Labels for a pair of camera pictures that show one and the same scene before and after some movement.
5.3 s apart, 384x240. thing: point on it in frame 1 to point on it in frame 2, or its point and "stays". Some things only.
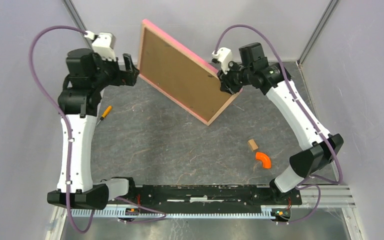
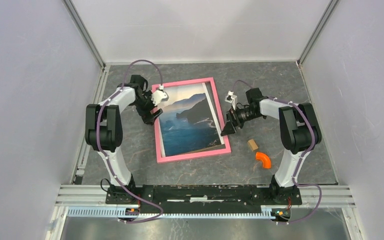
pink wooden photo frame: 180,77 to 161,157
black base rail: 204,197 stays
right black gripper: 228,84 to 229,128
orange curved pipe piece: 265,159 stays
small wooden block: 253,145 stays
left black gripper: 127,77 to 147,116
